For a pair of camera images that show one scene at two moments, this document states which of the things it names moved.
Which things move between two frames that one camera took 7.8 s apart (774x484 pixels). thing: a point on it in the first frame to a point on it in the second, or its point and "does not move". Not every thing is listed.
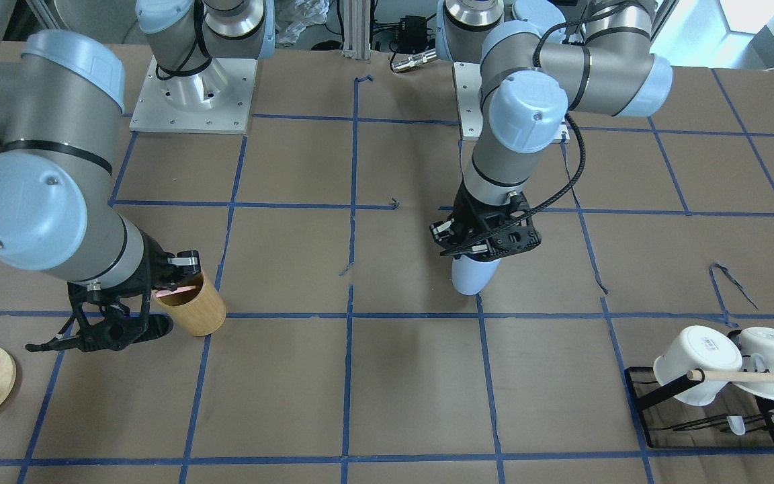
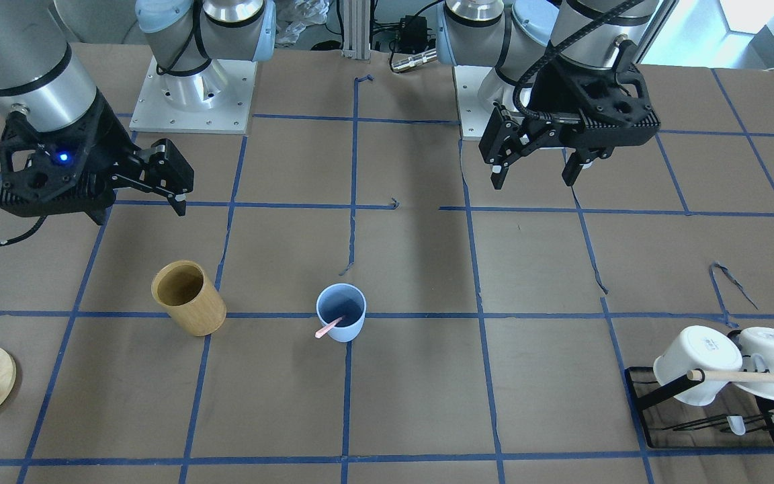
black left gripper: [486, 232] to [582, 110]
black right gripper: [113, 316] to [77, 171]
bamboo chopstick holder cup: [199, 311] does not move
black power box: [412, 35] does not move
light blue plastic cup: [470, 277] to [340, 300]
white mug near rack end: [699, 347] does not move
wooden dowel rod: [697, 375] does not move
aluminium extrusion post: [357, 29] does not move
